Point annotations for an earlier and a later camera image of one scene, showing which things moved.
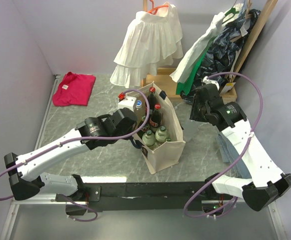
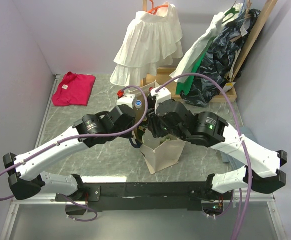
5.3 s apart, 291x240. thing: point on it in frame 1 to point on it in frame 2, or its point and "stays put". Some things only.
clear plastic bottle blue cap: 138,104 stays put
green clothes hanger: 233,11 stays put
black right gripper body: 198,112 to 159,128
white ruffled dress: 152,42 stays put
